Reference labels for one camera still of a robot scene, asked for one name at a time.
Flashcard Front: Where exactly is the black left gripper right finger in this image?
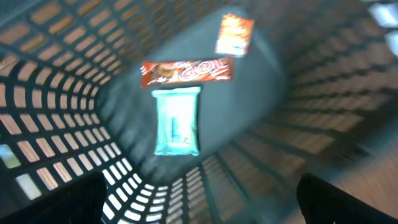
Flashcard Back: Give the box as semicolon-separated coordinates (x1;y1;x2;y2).
296;173;397;224

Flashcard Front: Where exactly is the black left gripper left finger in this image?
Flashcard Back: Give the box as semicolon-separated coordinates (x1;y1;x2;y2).
1;172;107;224

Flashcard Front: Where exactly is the light blue tissue packet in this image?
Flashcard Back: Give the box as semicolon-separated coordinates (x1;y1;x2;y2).
152;86;201;156

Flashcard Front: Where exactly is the red chocolate bar wrapper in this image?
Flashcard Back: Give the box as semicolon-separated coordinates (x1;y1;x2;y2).
141;57;234;88

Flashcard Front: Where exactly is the small orange snack packet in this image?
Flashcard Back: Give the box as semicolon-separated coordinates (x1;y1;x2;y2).
215;13;255;58

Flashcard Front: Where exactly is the grey plastic mesh basket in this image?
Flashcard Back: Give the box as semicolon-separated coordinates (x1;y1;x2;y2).
1;0;397;223

